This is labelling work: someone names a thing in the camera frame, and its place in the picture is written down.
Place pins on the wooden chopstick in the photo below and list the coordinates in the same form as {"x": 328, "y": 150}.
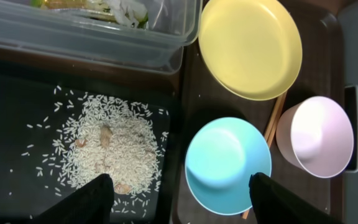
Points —
{"x": 277, "y": 105}
{"x": 272, "y": 134}

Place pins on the clear plastic waste bin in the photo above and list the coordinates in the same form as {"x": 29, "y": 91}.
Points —
{"x": 172, "y": 26}

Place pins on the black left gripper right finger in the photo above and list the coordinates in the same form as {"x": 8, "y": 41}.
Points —
{"x": 274, "y": 204}

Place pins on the rice pile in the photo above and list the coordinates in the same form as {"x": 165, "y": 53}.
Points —
{"x": 63, "y": 139}

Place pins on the blue bowl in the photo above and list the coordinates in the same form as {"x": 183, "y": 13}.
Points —
{"x": 220, "y": 159}

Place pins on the pink bowl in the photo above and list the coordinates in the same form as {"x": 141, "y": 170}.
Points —
{"x": 316, "y": 135}

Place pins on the brown serving tray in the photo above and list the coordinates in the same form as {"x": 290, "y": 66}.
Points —
{"x": 204, "y": 100}

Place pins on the white tissue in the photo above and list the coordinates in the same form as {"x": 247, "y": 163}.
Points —
{"x": 129, "y": 13}

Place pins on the yellow plate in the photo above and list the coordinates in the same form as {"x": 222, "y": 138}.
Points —
{"x": 251, "y": 47}

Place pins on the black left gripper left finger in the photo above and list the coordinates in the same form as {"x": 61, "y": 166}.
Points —
{"x": 90, "y": 204}

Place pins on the black waste tray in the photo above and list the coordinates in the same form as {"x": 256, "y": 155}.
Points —
{"x": 9, "y": 91}

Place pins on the green snack wrapper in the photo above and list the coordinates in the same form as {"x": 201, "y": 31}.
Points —
{"x": 75, "y": 7}

